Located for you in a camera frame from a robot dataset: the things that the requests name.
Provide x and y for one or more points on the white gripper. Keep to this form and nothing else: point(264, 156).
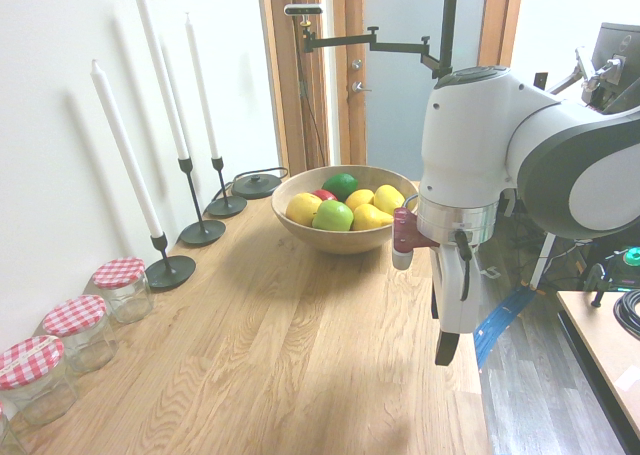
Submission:
point(457, 290)

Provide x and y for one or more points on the light green apple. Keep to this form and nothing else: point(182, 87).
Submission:
point(332, 216)

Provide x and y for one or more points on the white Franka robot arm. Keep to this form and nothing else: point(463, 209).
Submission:
point(465, 140)

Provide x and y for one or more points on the red apple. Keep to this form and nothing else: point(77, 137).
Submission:
point(326, 194)

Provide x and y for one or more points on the blue floor strip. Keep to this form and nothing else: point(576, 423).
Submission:
point(500, 320)

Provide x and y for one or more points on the yellow pear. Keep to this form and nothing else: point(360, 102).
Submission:
point(367, 219)

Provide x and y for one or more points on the wooden fruit bowl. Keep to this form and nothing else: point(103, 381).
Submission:
point(340, 240)

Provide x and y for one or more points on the light wooden side table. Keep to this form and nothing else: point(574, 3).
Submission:
point(600, 335)

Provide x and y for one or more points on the large oblong yellow lemon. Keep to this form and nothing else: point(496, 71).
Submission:
point(389, 197)

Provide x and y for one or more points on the black clamp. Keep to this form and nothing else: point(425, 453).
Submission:
point(597, 285)

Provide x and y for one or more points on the small yellow lemon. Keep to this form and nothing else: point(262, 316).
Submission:
point(361, 197)

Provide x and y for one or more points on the dark green lime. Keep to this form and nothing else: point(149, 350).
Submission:
point(342, 184)

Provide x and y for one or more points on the round yellow lemon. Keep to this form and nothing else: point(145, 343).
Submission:
point(300, 207)

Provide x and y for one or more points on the teal round object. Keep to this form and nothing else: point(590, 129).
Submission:
point(632, 257)

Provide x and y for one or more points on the black round appliance base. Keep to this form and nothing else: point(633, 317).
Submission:
point(255, 186)

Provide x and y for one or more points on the medium black candle holder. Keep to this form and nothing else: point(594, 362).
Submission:
point(227, 207)

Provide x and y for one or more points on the tall black candle holder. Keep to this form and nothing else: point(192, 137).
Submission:
point(202, 234)

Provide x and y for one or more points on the short black candle holder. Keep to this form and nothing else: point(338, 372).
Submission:
point(170, 272)

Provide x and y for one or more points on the silver door lock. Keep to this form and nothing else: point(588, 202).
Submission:
point(356, 64)

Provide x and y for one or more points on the glass jar red checked lid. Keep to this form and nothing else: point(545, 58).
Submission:
point(7, 435)
point(125, 302)
point(82, 335)
point(37, 385)

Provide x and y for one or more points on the black computer monitor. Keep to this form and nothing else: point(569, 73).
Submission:
point(620, 40)

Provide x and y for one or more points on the short white taper candle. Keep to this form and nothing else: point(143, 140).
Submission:
point(200, 85)

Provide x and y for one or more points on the medium white taper candle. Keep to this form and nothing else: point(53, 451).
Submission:
point(125, 150)

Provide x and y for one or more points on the tallest white taper candle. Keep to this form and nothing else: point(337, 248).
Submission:
point(162, 75)

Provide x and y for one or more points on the red and white wrist camera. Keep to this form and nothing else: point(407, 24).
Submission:
point(402, 235)

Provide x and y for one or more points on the dark wall switch plate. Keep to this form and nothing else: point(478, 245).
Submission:
point(540, 80)

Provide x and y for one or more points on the black camera stand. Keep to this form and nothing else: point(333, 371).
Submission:
point(448, 25)

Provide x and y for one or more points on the silver exterior camera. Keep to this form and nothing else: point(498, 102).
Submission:
point(302, 10)

